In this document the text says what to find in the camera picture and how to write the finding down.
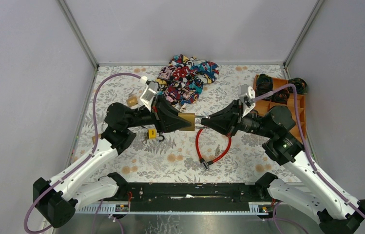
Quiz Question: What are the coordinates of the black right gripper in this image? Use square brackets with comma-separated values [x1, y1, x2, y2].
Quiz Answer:
[199, 98, 272, 137]

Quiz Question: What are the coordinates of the brass padlock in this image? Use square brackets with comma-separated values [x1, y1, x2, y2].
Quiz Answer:
[92, 135, 100, 144]
[178, 113, 210, 131]
[126, 93, 139, 107]

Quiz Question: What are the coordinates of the red cable lock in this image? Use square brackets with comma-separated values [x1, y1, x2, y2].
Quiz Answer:
[194, 129, 232, 171]

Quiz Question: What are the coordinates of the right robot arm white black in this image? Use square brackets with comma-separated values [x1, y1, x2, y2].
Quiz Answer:
[201, 100, 365, 234]

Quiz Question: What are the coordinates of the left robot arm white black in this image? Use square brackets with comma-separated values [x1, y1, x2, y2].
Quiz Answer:
[28, 96, 195, 228]

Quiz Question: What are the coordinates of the yellow small padlock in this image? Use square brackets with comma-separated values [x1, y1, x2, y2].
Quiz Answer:
[142, 126, 165, 143]

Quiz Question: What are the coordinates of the colourful comic print cloth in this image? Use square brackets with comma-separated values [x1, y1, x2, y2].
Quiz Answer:
[155, 54, 219, 107]

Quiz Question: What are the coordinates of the orange wooden compartment tray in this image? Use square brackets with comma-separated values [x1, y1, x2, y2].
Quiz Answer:
[253, 74, 307, 143]

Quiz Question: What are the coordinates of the dark rolled fabric top left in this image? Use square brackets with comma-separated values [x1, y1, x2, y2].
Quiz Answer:
[256, 74, 273, 96]

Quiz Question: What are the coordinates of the dark rolled fabric small centre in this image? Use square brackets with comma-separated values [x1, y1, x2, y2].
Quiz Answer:
[271, 89, 290, 104]

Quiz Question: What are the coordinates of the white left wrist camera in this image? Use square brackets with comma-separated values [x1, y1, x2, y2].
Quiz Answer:
[139, 76, 159, 111]

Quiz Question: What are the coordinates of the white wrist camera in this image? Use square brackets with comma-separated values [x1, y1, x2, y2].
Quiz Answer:
[238, 84, 256, 117]
[139, 76, 159, 111]

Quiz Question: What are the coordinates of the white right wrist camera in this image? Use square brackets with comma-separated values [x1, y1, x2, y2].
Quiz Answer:
[238, 84, 256, 117]

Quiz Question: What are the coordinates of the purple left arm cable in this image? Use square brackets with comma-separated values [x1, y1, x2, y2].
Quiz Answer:
[23, 73, 147, 234]

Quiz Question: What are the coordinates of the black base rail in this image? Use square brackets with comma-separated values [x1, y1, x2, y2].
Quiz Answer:
[106, 182, 273, 213]

